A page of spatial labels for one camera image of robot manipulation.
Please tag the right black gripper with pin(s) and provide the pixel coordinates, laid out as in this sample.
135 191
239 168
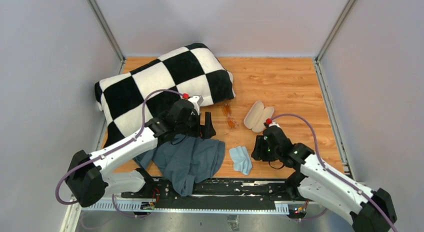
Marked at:
258 153

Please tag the black white checkered pillow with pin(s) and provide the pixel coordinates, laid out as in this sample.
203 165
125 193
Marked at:
143 93

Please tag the pink glasses case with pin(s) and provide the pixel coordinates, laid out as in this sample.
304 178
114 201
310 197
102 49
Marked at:
257 116

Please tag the black mounting base plate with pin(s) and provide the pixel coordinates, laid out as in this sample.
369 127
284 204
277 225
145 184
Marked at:
221 193

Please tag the aluminium frame rail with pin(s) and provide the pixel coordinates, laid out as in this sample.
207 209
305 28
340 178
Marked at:
137 206

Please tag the orange sunglasses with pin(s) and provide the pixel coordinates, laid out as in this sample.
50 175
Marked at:
230 121

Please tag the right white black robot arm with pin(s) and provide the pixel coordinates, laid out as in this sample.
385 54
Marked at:
365 209

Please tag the grey blue crumpled garment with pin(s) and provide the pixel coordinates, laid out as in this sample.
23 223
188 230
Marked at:
186 161

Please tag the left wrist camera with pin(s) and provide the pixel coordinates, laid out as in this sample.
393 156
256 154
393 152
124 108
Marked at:
196 100

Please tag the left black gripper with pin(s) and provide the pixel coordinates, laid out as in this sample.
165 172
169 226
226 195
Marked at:
204 131

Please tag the light blue cleaning cloth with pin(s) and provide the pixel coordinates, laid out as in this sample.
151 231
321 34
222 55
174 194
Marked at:
241 160

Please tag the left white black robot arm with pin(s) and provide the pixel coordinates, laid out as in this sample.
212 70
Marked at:
90 176

